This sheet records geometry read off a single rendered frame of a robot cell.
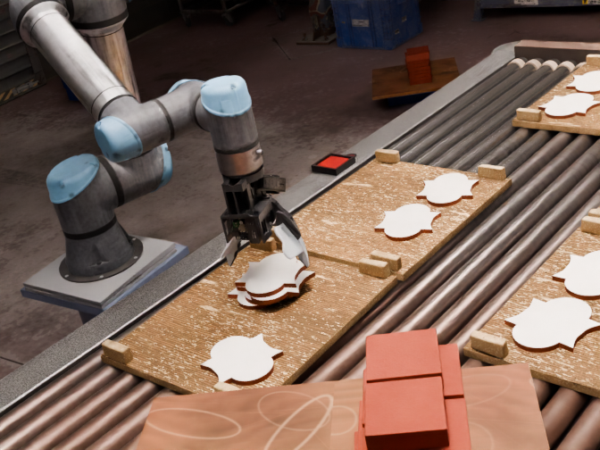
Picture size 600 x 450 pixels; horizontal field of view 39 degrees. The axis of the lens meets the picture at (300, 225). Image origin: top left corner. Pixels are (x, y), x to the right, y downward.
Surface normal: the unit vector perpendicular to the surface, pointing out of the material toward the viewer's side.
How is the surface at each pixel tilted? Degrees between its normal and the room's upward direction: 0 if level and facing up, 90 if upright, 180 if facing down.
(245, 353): 0
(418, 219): 0
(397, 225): 0
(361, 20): 90
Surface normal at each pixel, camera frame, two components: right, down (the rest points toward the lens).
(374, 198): -0.18, -0.87
